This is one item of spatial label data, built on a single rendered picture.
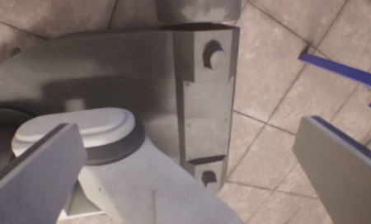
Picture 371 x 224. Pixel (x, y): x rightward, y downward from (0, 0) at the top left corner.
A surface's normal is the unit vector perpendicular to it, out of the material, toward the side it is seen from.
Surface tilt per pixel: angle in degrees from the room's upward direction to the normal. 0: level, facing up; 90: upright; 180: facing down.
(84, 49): 0
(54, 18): 0
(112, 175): 90
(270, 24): 0
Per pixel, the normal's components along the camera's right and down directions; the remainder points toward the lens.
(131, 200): -0.03, -0.88
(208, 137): 0.21, 0.47
